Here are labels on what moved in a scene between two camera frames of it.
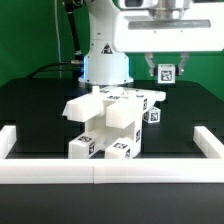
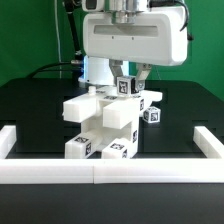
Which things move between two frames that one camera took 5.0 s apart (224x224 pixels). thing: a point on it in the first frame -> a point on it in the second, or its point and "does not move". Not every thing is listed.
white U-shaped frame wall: (208, 169) does not move
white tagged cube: (166, 74) -> (127, 86)
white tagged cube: (152, 115) does not move
